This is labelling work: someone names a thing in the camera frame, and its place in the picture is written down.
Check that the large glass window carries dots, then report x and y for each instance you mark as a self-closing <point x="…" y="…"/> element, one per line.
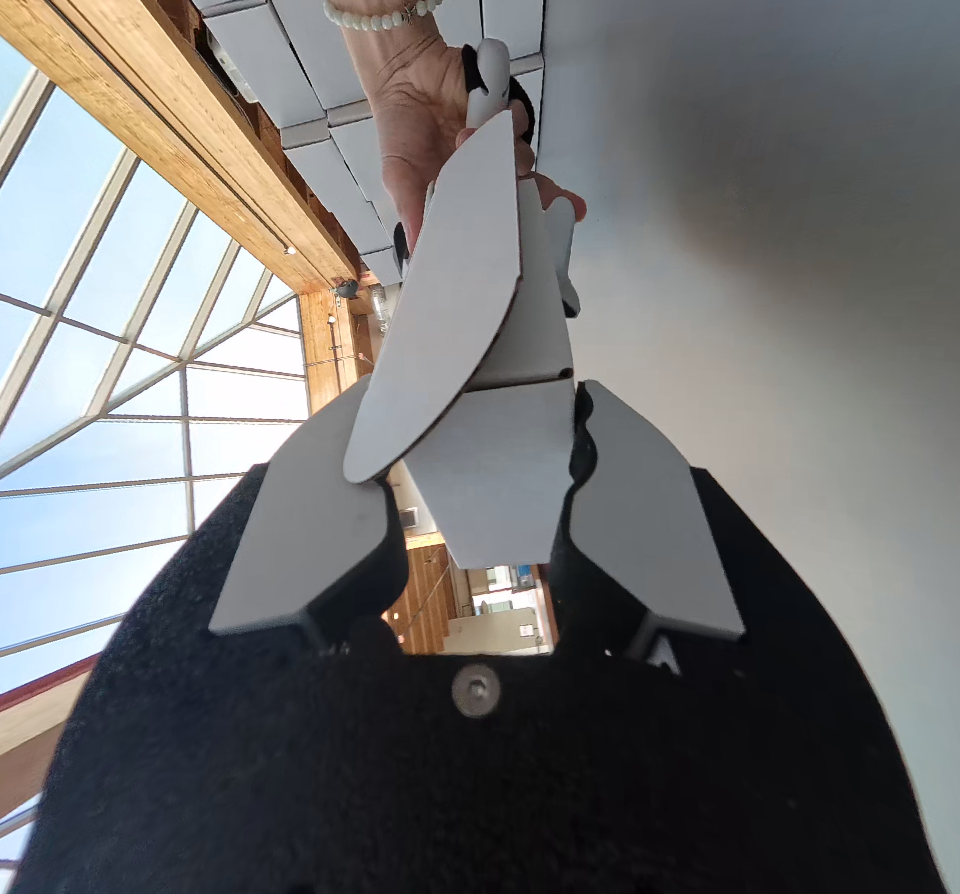
<point x="112" y="354"/>

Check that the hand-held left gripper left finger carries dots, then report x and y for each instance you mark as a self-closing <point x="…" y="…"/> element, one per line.
<point x="300" y="527"/>

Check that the white light fixture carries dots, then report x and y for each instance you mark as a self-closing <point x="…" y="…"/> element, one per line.
<point x="234" y="73"/>

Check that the small dome camera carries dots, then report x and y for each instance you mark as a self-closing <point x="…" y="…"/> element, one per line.
<point x="346" y="288"/>

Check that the wooden ceiling beam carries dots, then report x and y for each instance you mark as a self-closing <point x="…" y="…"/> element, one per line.
<point x="150" y="84"/>

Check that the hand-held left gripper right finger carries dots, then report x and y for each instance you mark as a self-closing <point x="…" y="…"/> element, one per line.
<point x="652" y="527"/>

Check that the person's right hand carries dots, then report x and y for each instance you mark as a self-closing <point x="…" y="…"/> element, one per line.
<point x="412" y="107"/>

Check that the white cardboard box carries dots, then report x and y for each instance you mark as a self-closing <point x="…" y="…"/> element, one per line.
<point x="450" y="294"/>

